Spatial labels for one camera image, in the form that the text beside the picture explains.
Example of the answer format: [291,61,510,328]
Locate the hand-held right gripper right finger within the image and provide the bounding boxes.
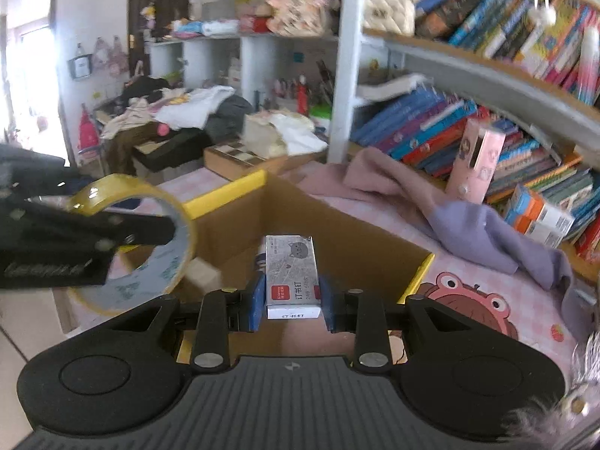
[319,276,474,371]

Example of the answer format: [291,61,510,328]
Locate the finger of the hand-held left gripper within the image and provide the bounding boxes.
[70,210,177,255]

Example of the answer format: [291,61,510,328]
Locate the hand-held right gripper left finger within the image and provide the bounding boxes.
[110,273,267,371]

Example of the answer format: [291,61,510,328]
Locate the grey and red staple box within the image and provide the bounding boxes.
[265,234,324,320]

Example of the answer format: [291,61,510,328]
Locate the clear adhesive tape roll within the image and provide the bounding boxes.
[68,173,198,317]

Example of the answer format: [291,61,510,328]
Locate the cardboard box with yellow rim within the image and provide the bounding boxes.
[51,169,436,369]

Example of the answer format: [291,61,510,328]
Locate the brown trousers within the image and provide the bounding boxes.
[105,124,155,174]

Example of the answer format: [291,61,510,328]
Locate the beige garment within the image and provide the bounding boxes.
[100,98,160,139]

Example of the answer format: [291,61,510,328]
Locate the wooden checkered board box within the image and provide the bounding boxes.
[204,143,326,181]

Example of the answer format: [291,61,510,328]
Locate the white garment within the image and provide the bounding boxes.
[154,85,235,129]

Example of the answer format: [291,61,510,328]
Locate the pink cloth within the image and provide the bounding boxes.
[281,146,451,245]

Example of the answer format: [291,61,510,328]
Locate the dark cloth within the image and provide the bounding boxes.
[124,76,170,101]

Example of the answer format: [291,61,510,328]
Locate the grey garment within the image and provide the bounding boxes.
[204,96,256,141]

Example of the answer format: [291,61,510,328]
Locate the purple cloth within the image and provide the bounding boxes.
[426,197,591,343]

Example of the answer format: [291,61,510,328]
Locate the cream cloth bundle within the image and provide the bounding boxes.
[244,111,326,158]

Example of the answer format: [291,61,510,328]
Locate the hanging pink bags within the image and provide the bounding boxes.
[91,37,129,76]

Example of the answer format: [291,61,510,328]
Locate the white shelving unit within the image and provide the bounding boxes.
[145,33,338,104]
[347,0,600,287]

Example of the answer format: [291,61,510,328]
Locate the long row of colourful books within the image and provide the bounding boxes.
[349,85,600,266]

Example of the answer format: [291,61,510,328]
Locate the tall pink printed box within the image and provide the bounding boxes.
[445,117,507,204]

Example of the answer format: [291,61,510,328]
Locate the red bottle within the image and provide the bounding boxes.
[296,75,310,116]

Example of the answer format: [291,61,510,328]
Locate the orange and blue box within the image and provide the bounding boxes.
[505,183,545,234]

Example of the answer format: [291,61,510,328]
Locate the white labelled box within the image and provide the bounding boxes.
[525,199,576,250]

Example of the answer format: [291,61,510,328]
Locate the grey fluffy toy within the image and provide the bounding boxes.
[506,337,600,441]

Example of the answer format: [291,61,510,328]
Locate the floral fabric bag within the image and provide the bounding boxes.
[267,0,336,38]

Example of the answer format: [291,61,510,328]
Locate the cream quilted handbag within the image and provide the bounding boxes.
[363,0,416,36]

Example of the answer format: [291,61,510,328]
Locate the leaning pile of shelf books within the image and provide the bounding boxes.
[412,0,600,106]

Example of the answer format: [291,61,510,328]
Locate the hanging wall organizer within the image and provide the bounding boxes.
[68,44,92,80]

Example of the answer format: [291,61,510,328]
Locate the white shelf post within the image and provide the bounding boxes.
[327,0,367,165]

